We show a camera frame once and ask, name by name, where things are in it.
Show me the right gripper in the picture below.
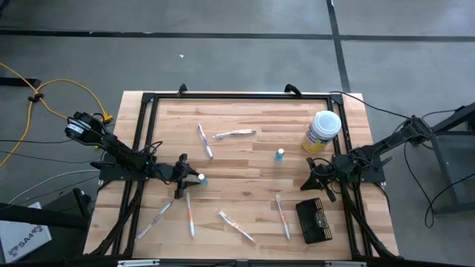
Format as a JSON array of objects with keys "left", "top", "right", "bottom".
[{"left": 299, "top": 158, "right": 337, "bottom": 203}]

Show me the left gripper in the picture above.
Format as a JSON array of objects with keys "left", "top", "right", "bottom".
[{"left": 173, "top": 154, "right": 203, "bottom": 200}]

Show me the orange toothbrush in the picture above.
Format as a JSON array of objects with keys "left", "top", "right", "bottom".
[
  {"left": 275, "top": 194, "right": 292, "bottom": 241},
  {"left": 216, "top": 208, "right": 256, "bottom": 244},
  {"left": 185, "top": 191, "right": 196, "bottom": 240}
]

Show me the purple toothbrush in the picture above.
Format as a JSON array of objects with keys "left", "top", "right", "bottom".
[
  {"left": 212, "top": 128, "right": 257, "bottom": 140},
  {"left": 135, "top": 200, "right": 174, "bottom": 240},
  {"left": 196, "top": 122, "right": 214, "bottom": 159}
]

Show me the black mesh basket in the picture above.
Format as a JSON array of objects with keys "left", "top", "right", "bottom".
[{"left": 295, "top": 197, "right": 334, "bottom": 245}]

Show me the yellow Lysol wipes canister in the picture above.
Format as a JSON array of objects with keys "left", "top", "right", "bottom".
[{"left": 301, "top": 110, "right": 342, "bottom": 154}]

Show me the black curved clamp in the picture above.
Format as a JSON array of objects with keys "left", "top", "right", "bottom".
[{"left": 284, "top": 83, "right": 304, "bottom": 98}]

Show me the black floor equipment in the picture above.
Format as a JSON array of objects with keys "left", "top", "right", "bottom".
[{"left": 0, "top": 187, "right": 94, "bottom": 231}]

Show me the grey metal stand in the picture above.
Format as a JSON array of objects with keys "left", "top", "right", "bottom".
[{"left": 415, "top": 102, "right": 475, "bottom": 216}]

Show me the white printed box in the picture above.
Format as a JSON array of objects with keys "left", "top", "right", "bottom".
[{"left": 0, "top": 202, "right": 53, "bottom": 264}]

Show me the black floor bar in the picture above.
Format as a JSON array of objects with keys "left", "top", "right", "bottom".
[{"left": 0, "top": 76, "right": 42, "bottom": 88}]

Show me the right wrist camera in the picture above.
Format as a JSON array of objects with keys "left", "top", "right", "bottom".
[{"left": 315, "top": 159, "right": 337, "bottom": 179}]

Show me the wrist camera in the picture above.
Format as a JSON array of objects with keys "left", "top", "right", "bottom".
[
  {"left": 155, "top": 164, "right": 176, "bottom": 185},
  {"left": 315, "top": 159, "right": 337, "bottom": 179}
]

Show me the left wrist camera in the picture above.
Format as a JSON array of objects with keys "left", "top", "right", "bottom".
[{"left": 155, "top": 164, "right": 176, "bottom": 185}]

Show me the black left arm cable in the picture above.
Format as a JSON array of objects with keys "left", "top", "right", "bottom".
[{"left": 137, "top": 139, "right": 164, "bottom": 156}]

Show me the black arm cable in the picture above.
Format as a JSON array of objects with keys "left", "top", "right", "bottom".
[
  {"left": 137, "top": 139, "right": 164, "bottom": 156},
  {"left": 328, "top": 90, "right": 413, "bottom": 120}
]

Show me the silver metal bracket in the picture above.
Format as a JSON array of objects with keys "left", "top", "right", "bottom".
[
  {"left": 117, "top": 259, "right": 160, "bottom": 267},
  {"left": 324, "top": 260, "right": 367, "bottom": 267}
]

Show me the black aluminium table frame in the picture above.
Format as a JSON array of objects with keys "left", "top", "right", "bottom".
[{"left": 88, "top": 91, "right": 400, "bottom": 260}]

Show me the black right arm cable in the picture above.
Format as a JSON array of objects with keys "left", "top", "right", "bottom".
[{"left": 328, "top": 90, "right": 413, "bottom": 120}]

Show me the yellow extension cable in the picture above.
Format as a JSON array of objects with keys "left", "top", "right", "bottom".
[{"left": 0, "top": 62, "right": 114, "bottom": 168}]

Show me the white floor cable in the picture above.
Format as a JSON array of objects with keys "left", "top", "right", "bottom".
[{"left": 7, "top": 169, "right": 101, "bottom": 205}]

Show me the black looped floor cable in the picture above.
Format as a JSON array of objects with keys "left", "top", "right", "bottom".
[{"left": 402, "top": 140, "right": 475, "bottom": 229}]

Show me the thin black floor cable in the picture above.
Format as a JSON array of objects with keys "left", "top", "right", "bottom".
[
  {"left": 0, "top": 137, "right": 73, "bottom": 145},
  {"left": 0, "top": 149, "right": 105, "bottom": 165}
]

